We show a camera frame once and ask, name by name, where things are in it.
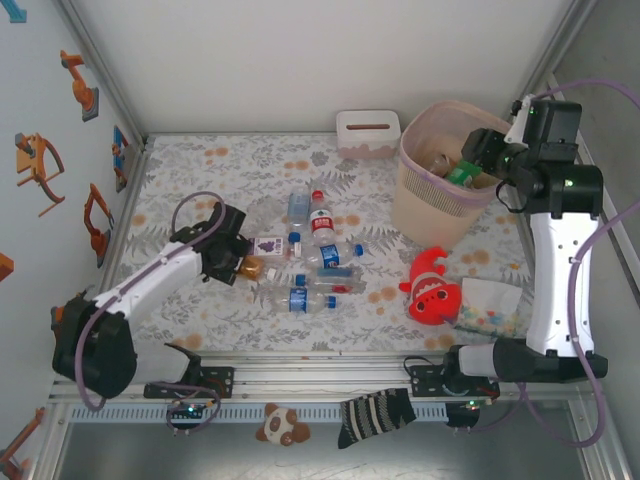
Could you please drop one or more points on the red orange label tea bottle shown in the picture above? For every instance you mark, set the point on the red orange label tea bottle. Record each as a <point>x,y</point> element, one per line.
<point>252,267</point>

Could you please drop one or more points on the purple grape label bottle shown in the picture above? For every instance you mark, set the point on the purple grape label bottle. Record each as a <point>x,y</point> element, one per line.
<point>270,247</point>

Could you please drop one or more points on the green bottle yellow cap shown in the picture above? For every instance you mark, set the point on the green bottle yellow cap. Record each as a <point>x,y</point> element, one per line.
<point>462,173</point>

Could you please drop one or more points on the brown tea bottle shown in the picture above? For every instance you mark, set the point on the brown tea bottle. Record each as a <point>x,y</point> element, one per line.
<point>439,162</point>

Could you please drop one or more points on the crushed clear bottle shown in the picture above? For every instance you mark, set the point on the crushed clear bottle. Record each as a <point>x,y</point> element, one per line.
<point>267,210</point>

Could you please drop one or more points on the pale blue label bottle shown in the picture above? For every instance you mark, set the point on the pale blue label bottle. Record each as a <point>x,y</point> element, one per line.
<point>298,206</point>

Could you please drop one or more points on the blue label blue cap bottle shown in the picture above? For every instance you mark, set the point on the blue label blue cap bottle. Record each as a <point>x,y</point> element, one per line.
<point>298,300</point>

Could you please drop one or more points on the red label red cap bottle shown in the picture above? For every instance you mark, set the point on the red label red cap bottle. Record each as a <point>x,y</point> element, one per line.
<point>321,222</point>

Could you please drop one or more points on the dark blue label cola bottle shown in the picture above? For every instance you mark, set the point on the dark blue label cola bottle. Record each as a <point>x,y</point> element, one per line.
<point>330,255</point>

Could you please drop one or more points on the clear bottle blue cap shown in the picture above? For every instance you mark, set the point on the clear bottle blue cap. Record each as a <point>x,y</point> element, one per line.
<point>335,280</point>

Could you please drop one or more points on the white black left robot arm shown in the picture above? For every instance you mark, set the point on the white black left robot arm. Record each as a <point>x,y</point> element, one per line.
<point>150,277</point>

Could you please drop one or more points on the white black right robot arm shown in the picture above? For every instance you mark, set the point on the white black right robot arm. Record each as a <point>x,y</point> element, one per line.
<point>560,280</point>

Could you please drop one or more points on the beige bin with pink liner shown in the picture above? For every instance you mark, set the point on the beige bin with pink liner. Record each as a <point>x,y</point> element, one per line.
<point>425,210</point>

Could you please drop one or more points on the grey floral tablecloth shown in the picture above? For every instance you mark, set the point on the grey floral tablecloth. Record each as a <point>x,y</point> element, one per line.
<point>200,150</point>

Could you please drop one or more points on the white tissue box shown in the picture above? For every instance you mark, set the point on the white tissue box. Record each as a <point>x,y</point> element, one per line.
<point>367,145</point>

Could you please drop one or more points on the small controller board with LEDs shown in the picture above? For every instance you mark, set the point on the small controller board with LEDs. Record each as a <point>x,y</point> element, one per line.
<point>462,415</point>
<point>189,410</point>

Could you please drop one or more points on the clear bag of colourful candies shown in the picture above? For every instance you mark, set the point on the clear bag of colourful candies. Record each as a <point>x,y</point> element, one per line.
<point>487,300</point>

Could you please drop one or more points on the brown white panda plush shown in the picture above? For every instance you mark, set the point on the brown white panda plush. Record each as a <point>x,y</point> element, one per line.
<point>280,425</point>

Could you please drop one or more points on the red fish plush toy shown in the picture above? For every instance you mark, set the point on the red fish plush toy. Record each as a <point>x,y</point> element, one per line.
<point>430,300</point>

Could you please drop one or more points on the black white striped sock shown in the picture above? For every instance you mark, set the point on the black white striped sock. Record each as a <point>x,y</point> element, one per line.
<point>370,415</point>

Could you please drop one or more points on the aluminium frame post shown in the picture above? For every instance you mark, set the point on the aluminium frame post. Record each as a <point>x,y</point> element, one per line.
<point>575,20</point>
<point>101,65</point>

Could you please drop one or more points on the blue orange wall sticker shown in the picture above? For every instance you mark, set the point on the blue orange wall sticker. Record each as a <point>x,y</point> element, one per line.
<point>120,150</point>

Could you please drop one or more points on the aluminium table rail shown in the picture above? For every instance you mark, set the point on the aluminium table rail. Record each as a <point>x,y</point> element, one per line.
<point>325,375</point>

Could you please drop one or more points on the small orange wall sticker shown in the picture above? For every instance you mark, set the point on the small orange wall sticker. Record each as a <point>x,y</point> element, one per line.
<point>5,267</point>

